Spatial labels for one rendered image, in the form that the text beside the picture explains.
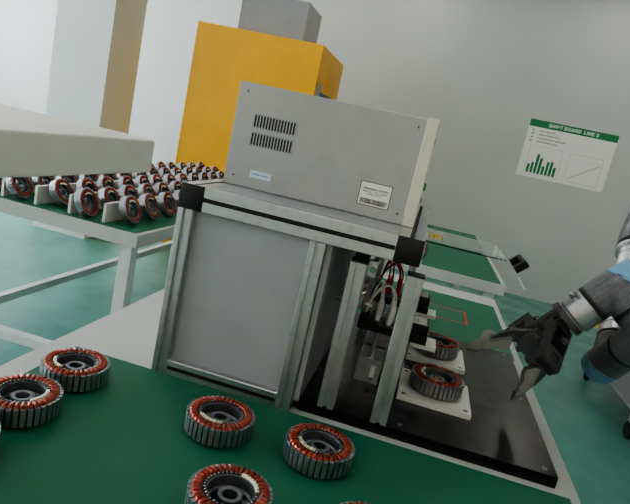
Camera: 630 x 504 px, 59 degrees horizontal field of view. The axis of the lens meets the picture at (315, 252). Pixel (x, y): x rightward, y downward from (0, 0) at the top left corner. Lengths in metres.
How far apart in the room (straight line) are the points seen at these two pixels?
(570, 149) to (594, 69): 0.83
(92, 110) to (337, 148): 3.97
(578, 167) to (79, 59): 4.95
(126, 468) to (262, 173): 0.59
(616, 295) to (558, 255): 5.52
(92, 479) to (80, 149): 0.48
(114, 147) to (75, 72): 4.49
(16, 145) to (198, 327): 0.69
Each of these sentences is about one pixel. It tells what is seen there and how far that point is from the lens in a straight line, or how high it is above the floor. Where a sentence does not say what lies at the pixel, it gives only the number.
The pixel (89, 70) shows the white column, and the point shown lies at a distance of 4.98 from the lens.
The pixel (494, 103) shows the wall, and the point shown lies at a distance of 6.53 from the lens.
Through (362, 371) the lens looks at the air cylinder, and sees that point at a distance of 1.21.
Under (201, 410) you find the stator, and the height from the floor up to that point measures 0.78.
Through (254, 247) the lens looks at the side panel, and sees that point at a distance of 1.01.
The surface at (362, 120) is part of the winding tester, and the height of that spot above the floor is 1.29.
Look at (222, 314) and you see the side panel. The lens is 1.06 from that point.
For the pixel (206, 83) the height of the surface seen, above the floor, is 1.46.
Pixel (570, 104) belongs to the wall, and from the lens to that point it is 6.65.
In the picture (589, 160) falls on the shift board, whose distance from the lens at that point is 6.67.
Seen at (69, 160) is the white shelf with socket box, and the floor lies 1.18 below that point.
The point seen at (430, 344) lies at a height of 0.88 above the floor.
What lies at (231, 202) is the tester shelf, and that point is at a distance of 1.00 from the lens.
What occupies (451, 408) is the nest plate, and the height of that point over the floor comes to 0.78.
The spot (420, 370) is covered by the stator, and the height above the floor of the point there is 0.82.
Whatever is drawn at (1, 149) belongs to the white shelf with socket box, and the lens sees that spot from 0.45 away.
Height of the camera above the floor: 1.25
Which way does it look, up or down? 12 degrees down
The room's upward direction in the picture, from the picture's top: 13 degrees clockwise
